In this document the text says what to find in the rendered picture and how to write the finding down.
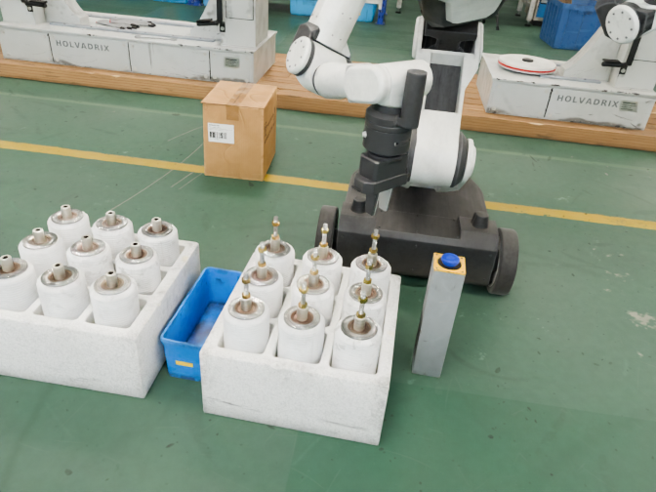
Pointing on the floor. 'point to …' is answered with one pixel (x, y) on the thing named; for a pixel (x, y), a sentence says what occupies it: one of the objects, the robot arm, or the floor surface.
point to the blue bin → (196, 321)
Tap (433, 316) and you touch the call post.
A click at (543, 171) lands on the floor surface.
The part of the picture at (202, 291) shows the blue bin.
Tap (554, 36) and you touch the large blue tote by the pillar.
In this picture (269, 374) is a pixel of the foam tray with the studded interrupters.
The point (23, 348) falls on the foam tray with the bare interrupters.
